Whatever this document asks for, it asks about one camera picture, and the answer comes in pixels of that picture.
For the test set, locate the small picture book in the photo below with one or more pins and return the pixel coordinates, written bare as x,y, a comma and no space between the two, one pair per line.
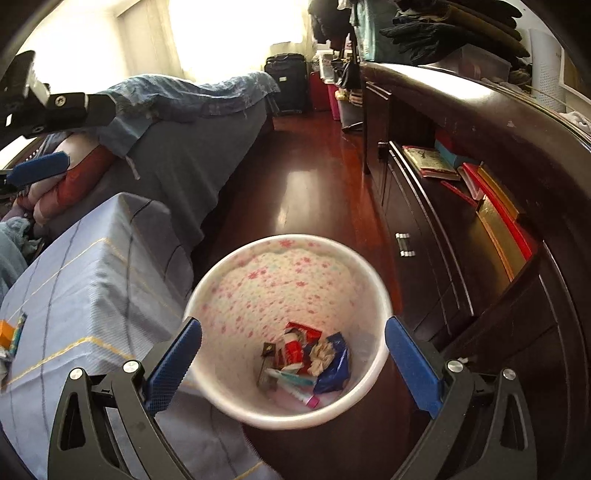
430,164

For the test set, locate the dark wooden dresser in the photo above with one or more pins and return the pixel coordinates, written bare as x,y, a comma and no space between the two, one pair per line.
455,292

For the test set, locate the red snack wrapper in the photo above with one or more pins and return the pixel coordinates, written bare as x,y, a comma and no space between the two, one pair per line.
293,348

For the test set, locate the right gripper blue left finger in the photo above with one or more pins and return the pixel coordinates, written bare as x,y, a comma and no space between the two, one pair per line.
166,364

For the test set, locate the hanging black jacket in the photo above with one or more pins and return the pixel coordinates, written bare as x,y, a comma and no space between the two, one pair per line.
331,22

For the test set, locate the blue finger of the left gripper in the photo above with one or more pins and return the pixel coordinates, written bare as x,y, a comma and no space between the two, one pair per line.
37,169

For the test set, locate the folded pink red quilt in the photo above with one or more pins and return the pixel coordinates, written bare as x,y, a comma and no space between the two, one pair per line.
48,198

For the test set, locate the orange plastic piece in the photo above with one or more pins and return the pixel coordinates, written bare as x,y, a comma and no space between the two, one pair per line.
6,334

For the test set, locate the dark blue snack bag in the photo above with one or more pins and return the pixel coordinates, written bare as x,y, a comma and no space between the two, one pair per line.
336,375

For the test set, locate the red gold flat box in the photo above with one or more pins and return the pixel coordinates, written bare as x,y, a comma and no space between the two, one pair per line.
499,213

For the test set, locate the blue checked tablecloth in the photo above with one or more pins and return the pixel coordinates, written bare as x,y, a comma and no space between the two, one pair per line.
105,291

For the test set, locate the dark foil wrapper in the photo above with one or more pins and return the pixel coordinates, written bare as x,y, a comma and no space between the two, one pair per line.
266,381

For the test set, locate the beige cardboard box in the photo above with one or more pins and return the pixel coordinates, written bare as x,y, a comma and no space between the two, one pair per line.
321,356

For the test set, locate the light blue fleece towel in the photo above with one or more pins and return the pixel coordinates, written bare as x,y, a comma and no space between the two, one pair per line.
17,247

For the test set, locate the pink floral trash bin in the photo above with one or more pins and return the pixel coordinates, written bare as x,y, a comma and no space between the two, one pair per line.
247,299

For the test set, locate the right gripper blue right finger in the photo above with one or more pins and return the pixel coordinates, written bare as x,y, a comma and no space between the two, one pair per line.
419,375

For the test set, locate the black suitcase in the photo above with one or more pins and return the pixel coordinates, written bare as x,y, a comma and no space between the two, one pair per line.
290,71

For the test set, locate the blue grey blanket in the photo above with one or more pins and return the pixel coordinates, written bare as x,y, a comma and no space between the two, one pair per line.
145,99

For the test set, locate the teal snack wrapper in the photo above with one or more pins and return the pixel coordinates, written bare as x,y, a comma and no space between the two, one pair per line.
17,334

